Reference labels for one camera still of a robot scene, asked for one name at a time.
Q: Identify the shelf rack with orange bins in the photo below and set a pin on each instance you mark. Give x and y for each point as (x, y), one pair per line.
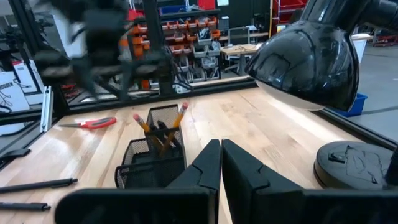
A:
(199, 40)

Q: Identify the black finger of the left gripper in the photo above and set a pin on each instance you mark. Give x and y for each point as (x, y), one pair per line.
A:
(59, 63)
(146, 67)

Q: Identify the silver corner bracket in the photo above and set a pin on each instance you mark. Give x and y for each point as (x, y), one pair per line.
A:
(183, 88)

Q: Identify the blue bin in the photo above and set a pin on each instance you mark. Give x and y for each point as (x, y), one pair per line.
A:
(354, 107)

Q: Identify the black flat device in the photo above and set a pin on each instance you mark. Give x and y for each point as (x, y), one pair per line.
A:
(14, 154)

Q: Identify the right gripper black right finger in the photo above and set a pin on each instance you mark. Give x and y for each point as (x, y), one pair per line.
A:
(242, 180)

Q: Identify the yellow pole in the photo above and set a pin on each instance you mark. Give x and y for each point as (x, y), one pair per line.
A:
(270, 18)

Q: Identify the yellow pencil pink eraser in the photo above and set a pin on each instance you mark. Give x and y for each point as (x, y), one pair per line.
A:
(178, 119)
(143, 126)

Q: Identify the white printed cardboard box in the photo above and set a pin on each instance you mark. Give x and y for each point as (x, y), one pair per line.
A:
(12, 93)

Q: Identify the silver aluminium extrusion bar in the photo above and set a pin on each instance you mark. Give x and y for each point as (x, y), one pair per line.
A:
(46, 109)

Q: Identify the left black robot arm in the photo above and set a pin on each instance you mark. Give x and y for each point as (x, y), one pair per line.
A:
(157, 46)

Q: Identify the black gooseneck desk lamp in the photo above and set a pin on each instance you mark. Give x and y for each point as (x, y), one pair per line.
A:
(311, 62)

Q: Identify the red storage bins rack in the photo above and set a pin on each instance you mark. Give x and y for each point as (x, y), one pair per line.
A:
(289, 4)

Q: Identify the white paper sheet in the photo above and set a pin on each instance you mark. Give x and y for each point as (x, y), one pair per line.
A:
(222, 2)

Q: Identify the white bin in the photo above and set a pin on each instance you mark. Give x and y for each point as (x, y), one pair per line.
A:
(360, 46)

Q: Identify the white plain box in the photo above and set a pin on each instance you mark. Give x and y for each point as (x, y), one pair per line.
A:
(28, 74)

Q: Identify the red box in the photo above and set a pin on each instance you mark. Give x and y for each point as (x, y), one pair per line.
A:
(205, 3)

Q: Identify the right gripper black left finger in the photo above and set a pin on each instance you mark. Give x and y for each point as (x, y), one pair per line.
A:
(205, 174)

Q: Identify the wooden desk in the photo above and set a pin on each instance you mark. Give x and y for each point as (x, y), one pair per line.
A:
(239, 49)

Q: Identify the black mesh desk organizer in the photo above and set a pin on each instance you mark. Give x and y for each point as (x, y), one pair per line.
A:
(155, 175)

